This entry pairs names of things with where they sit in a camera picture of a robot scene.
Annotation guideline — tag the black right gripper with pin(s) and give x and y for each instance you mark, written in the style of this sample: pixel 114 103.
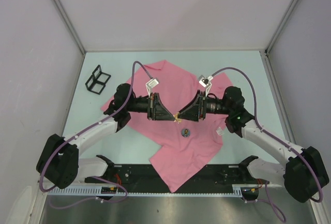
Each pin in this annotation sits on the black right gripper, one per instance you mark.
pixel 196 109

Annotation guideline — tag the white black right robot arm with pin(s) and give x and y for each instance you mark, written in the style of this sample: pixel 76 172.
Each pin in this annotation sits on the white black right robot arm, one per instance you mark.
pixel 299 170

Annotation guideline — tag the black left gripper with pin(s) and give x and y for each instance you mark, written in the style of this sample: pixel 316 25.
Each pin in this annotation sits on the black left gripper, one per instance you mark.
pixel 155 110

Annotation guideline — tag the white garment label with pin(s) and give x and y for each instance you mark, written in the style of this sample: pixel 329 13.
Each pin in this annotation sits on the white garment label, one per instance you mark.
pixel 219 131

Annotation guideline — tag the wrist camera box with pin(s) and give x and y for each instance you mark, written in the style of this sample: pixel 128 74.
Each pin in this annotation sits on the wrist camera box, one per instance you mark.
pixel 151 84
pixel 206 82

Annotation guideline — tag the gold leaf rhinestone brooch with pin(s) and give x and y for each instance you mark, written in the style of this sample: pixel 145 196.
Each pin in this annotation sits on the gold leaf rhinestone brooch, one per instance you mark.
pixel 176 118

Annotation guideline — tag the round portrait pin badge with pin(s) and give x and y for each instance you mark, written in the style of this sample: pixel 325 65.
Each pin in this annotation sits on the round portrait pin badge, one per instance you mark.
pixel 185 132

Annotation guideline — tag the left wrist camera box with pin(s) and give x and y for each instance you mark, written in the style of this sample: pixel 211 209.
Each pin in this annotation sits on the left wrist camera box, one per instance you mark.
pixel 151 84

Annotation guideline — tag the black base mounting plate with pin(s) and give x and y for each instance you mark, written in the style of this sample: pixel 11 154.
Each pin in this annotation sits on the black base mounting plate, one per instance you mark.
pixel 208 179

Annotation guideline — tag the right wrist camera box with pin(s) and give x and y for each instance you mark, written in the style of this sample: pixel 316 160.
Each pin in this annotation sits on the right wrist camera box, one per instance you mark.
pixel 206 82

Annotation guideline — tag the black wire frame box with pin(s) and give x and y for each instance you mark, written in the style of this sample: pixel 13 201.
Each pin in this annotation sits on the black wire frame box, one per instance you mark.
pixel 97 81

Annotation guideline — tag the white slotted cable duct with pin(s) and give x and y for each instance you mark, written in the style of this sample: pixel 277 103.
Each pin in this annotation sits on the white slotted cable duct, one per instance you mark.
pixel 112 191

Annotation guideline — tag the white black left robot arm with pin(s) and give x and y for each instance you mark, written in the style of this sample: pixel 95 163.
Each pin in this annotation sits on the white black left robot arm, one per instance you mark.
pixel 60 161

